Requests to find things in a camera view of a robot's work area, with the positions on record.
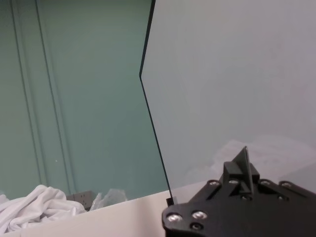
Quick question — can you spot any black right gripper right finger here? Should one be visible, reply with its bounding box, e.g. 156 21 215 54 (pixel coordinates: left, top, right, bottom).
242 146 260 196

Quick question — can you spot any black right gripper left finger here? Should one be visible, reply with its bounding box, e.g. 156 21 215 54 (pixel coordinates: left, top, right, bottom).
223 159 244 196

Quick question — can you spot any frosted glass partition panel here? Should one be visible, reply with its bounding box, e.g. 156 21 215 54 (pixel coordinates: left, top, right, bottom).
139 0 316 201

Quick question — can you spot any clear plastic bag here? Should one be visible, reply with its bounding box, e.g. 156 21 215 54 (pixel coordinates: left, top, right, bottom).
89 188 128 212

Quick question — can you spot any grey power strip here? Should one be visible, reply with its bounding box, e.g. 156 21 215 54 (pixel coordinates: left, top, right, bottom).
66 190 95 212

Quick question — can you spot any white crumpled cloth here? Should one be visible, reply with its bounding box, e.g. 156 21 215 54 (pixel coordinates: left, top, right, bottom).
0 184 87 233

